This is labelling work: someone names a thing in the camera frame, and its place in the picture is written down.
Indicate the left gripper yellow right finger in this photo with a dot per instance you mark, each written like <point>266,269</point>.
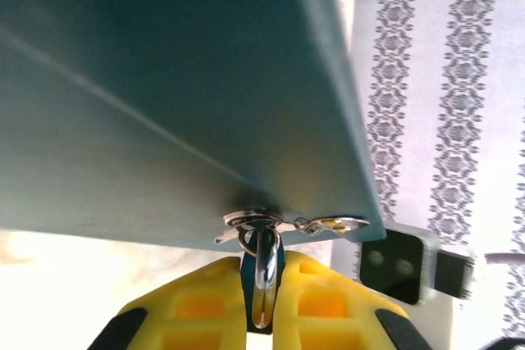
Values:
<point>324,305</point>

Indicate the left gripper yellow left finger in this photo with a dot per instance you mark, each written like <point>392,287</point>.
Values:
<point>197,305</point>

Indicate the blue and chrome padlock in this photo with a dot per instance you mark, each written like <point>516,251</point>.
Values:
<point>266,276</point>

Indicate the starry night print tin box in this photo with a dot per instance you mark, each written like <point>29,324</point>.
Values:
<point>164,79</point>

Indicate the small silver key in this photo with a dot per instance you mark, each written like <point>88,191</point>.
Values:
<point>225,237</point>

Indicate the silver key with gold mark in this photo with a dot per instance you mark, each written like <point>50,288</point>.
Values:
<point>332,225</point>

